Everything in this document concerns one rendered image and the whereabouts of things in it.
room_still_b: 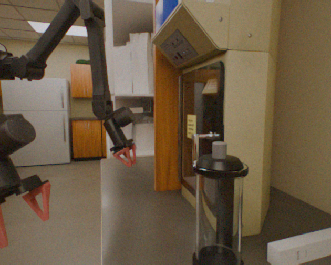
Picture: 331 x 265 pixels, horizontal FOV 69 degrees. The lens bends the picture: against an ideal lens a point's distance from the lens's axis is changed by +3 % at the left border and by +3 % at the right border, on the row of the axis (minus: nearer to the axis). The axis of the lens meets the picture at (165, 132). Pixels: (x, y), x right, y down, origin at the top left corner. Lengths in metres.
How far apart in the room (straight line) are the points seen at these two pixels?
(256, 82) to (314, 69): 0.40
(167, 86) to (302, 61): 0.50
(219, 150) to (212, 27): 0.28
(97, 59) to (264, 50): 0.61
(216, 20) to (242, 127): 0.26
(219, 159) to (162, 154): 0.49
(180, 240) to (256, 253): 0.18
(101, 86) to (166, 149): 0.35
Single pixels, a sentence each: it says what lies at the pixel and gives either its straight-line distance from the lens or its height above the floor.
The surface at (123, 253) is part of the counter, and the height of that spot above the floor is 0.94.
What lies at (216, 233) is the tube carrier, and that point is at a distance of 0.49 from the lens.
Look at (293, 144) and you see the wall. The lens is 1.06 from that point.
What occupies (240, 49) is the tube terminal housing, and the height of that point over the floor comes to 1.41.
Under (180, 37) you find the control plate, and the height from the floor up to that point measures 1.46.
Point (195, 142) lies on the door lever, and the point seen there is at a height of 1.19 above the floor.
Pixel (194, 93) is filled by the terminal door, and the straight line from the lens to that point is 0.74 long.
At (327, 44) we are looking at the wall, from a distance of 0.99.
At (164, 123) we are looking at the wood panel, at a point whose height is 1.21.
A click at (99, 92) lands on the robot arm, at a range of 0.97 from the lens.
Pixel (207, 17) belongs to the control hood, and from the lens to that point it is 0.60.
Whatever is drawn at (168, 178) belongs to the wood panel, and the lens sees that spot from 0.97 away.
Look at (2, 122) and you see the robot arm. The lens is 0.54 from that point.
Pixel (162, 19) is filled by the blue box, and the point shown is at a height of 1.53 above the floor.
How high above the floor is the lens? 1.28
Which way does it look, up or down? 7 degrees down
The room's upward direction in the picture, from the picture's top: straight up
